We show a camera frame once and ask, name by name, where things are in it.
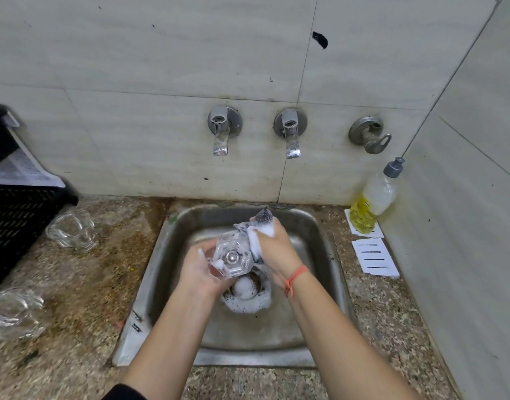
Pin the person's left forearm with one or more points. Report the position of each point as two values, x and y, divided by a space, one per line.
167 345

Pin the grey wall valve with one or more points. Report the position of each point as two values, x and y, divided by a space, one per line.
365 129

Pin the chrome wall tap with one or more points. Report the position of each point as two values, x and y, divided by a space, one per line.
290 122
223 119

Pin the metal sink drain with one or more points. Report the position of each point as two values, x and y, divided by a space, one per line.
244 289

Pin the white drip tray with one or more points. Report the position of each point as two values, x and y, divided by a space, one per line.
21 172

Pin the dark speckled sponge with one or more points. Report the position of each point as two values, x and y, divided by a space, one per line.
263 216

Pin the clear glass cup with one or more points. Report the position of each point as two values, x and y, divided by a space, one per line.
71 229
232 258
13 312

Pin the yellow dish soap bottle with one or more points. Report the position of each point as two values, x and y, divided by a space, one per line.
361 218

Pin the black dish rack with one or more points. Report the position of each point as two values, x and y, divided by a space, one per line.
19 229

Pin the stainless steel sink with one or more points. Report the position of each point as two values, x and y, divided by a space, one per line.
321 254

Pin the person's left hand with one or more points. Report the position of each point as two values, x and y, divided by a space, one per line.
200 274

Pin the black tape piece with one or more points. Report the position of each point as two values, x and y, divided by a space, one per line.
320 39

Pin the person's right hand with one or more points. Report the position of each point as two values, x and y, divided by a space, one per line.
280 249

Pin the orange wrist thread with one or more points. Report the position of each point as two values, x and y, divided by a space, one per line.
296 279

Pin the person's right forearm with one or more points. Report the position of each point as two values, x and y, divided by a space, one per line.
350 345

